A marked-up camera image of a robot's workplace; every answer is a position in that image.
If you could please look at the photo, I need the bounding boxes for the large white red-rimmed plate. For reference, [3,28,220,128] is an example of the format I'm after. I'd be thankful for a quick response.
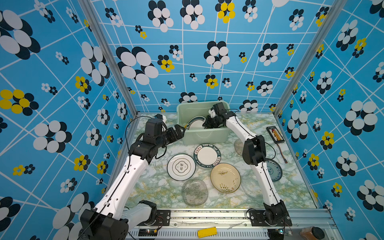
[186,116,206,130]

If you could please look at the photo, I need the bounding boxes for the white teal lettered plate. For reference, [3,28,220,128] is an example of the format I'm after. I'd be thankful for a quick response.
[193,144,222,169]

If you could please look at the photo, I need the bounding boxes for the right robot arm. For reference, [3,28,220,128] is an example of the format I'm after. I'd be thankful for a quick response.
[203,102,292,227]

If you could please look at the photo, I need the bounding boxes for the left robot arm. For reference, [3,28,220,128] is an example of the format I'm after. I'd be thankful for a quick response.
[80,114,186,240]

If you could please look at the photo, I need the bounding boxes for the mint green plastic bin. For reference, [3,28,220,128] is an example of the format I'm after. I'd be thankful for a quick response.
[177,101,232,145]

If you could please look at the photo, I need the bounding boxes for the clear glass plate back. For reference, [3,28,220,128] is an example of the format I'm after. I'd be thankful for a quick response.
[234,139,244,156]

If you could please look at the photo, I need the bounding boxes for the clear glass plate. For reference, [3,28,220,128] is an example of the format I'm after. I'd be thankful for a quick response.
[182,178,209,207]
[234,139,244,156]
[241,173,263,199]

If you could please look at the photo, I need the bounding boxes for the small white green-rimmed plate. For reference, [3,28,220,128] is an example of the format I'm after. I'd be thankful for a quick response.
[167,154,196,181]

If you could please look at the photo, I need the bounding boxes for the beige ceramic plate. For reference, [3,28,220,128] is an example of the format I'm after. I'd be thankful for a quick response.
[211,163,241,194]

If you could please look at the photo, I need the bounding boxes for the clear glass plate front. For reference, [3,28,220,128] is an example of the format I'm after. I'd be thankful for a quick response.
[182,178,209,207]

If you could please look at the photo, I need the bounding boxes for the clear glass plate right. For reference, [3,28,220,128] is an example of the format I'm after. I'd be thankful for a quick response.
[241,173,263,199]

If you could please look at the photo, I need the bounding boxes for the blue patterned plate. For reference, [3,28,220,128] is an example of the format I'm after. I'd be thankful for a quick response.
[266,160,283,182]

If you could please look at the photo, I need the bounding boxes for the yellow plastic block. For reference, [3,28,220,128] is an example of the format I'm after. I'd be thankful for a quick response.
[198,227,218,239]

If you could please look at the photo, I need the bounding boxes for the brown jar black lid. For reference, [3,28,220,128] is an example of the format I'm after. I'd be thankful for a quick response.
[300,226,325,240]

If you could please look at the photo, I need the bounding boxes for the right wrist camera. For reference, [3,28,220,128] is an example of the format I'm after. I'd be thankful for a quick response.
[209,107,217,118]

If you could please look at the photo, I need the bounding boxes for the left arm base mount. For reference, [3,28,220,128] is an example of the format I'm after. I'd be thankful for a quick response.
[142,210,171,227]

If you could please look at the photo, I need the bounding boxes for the aluminium front rail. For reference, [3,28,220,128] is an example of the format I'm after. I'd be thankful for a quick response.
[122,208,342,240]

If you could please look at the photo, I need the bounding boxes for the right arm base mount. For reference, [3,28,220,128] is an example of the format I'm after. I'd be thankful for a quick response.
[246,209,293,227]

